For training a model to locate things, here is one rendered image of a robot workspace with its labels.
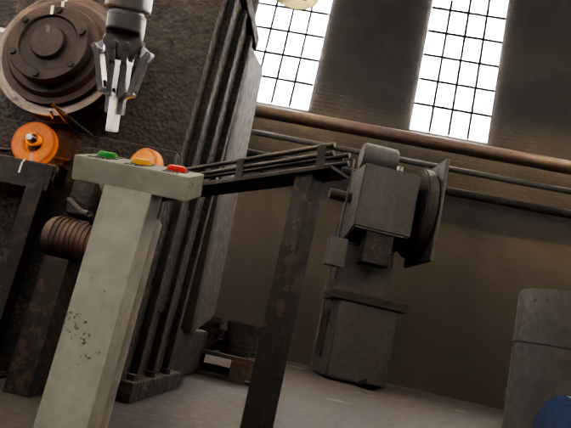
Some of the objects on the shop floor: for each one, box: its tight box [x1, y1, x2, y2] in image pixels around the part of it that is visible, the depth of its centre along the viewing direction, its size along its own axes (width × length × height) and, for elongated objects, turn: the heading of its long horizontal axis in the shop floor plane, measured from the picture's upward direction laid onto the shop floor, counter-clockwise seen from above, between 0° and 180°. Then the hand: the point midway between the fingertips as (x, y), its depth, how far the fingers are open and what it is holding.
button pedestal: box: [33, 154, 204, 428], centre depth 110 cm, size 16×24×62 cm, turn 132°
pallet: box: [194, 317, 262, 386], centre depth 376 cm, size 120×82×44 cm
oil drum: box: [501, 289, 571, 428], centre depth 319 cm, size 59×59×89 cm
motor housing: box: [3, 216, 93, 397], centre depth 171 cm, size 13×22×54 cm, turn 132°
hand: (114, 114), depth 116 cm, fingers closed
